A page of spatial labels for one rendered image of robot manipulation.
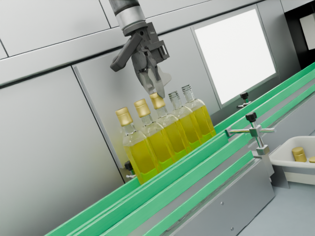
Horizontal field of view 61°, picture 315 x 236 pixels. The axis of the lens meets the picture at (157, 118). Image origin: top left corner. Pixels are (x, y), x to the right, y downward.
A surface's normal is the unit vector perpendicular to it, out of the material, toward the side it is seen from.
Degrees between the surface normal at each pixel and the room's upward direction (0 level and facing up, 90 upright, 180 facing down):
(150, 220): 90
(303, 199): 0
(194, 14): 90
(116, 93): 90
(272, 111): 90
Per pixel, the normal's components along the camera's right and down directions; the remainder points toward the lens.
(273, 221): -0.38, -0.91
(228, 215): 0.52, -0.07
